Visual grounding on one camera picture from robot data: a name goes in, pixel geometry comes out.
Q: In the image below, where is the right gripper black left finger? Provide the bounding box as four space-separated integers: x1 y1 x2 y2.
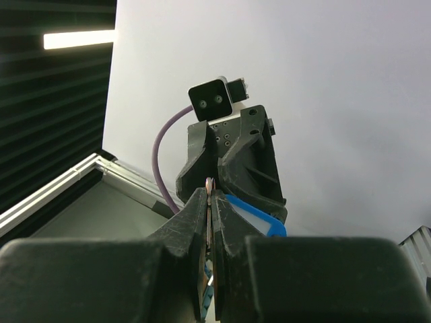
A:
1 188 207 322

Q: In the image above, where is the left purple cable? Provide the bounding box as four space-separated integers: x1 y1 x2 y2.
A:
152 104 193 213

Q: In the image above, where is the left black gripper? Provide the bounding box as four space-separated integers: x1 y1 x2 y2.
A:
176 105 288 223

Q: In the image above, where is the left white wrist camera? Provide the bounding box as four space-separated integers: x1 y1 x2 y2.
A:
188 76 248 121

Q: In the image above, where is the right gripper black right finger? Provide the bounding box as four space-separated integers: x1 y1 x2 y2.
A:
211 190 430 322

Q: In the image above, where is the ceiling strip light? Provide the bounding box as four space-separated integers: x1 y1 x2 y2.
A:
43 30 116 50

